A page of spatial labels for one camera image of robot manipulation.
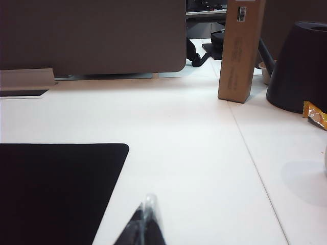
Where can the orange snack packet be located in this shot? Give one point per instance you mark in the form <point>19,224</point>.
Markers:
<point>316,116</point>

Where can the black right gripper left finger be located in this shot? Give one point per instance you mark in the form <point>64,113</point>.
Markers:
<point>132,229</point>

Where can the black conical container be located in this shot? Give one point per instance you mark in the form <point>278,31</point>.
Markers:
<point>299,69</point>

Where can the brown desk partition panel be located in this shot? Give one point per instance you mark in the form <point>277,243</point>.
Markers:
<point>293,12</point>

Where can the tall cardboard box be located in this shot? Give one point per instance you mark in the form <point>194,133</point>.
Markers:
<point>238,56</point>

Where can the grey desk divider panel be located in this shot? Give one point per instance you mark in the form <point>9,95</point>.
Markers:
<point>89,35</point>

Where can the dark grey metal rod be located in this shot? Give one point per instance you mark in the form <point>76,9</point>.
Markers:
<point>267,57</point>

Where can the small white cup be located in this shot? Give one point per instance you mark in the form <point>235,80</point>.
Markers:
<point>265,75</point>

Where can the black mouse pad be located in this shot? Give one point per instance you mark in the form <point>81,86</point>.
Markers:
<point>51,194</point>

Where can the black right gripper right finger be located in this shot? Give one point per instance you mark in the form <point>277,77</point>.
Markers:
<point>153,224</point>

